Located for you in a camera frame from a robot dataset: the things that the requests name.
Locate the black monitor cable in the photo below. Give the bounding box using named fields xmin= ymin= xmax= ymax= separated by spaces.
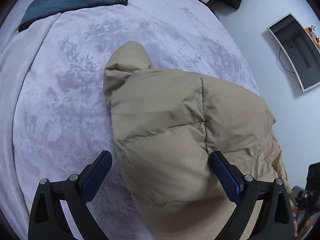
xmin=278 ymin=47 xmax=296 ymax=74

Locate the beige puffer jacket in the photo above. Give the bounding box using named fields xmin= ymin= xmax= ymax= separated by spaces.
xmin=103 ymin=41 xmax=291 ymax=239

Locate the wall-mounted curved monitor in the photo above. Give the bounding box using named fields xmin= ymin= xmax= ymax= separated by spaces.
xmin=267 ymin=13 xmax=319 ymax=92

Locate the lavender plush bed blanket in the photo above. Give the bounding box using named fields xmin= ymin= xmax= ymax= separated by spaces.
xmin=1 ymin=0 xmax=259 ymax=239

